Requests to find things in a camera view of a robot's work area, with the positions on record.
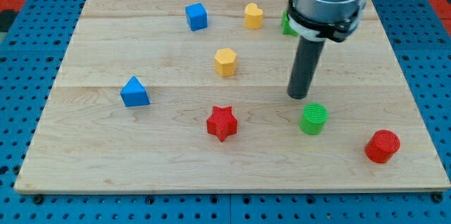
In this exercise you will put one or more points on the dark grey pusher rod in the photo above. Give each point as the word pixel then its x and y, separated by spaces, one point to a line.
pixel 304 66

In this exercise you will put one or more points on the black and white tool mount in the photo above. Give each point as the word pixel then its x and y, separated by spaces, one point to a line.
pixel 317 31

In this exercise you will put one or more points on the red cylinder block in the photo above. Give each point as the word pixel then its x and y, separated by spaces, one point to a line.
pixel 383 145

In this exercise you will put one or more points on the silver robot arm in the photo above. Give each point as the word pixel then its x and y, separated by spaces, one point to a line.
pixel 328 11

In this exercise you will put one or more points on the green star block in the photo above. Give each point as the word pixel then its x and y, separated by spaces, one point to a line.
pixel 286 29

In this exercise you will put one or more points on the yellow heart block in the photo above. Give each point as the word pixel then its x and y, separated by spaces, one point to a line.
pixel 253 17

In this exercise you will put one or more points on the green cylinder block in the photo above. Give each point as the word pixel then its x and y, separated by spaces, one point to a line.
pixel 314 117

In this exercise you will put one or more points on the yellow hexagon block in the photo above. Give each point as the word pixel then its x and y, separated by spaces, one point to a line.
pixel 225 62

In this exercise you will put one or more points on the red star block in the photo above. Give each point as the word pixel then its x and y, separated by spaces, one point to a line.
pixel 222 123

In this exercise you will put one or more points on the blue cube block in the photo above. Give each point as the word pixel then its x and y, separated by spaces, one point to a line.
pixel 196 16

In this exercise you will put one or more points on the light wooden board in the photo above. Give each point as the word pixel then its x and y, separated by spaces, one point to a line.
pixel 88 142

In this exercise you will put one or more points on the blue triangle block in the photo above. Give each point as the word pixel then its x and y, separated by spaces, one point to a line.
pixel 134 93

